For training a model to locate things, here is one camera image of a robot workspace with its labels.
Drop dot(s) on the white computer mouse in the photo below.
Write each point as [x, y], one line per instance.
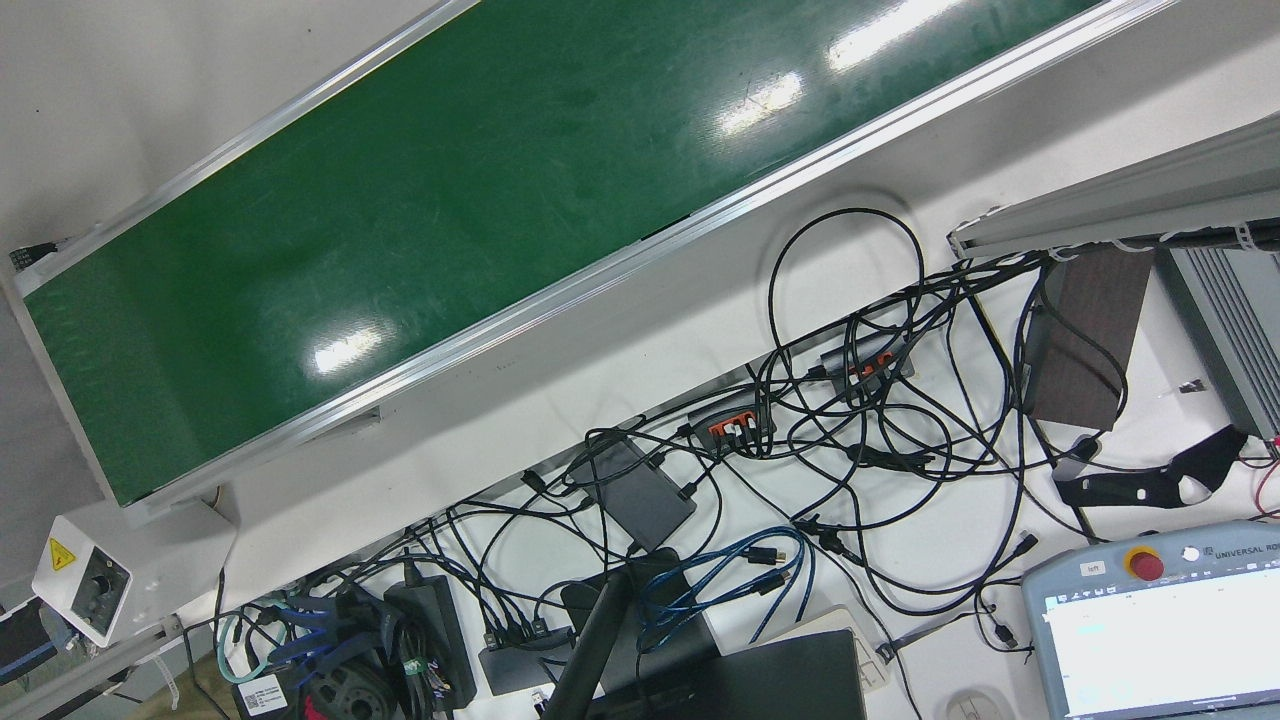
[978, 708]

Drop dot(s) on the aluminium profile beam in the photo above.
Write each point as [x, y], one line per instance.
[1120, 200]

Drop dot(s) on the white conveyor control box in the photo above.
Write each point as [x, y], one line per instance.
[90, 585]

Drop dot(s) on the black blue small device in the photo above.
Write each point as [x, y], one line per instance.
[25, 640]

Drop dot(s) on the grey UR teach pendant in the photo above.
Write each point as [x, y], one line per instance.
[1150, 650]

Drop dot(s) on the white keyboard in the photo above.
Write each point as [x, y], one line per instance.
[840, 620]

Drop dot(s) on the black multiport hub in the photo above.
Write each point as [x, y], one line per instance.
[515, 668]

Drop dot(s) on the black round flange disc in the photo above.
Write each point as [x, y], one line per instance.
[345, 692]

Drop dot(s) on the white labelled small box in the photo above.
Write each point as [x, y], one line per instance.
[262, 695]

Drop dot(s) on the black USB hub orange ports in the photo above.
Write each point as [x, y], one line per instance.
[860, 352]
[730, 410]

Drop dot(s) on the aluminium rail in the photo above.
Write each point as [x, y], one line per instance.
[90, 675]

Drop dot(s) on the grey ribbed aluminium enclosure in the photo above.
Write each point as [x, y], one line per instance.
[1230, 320]

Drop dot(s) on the dark grey power adapter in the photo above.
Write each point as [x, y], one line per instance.
[640, 495]

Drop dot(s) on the dark brown wooden block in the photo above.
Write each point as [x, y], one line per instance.
[1090, 340]

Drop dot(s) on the green conveyor belt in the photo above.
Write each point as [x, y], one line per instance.
[500, 180]

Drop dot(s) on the black power brick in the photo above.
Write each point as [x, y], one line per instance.
[425, 620]

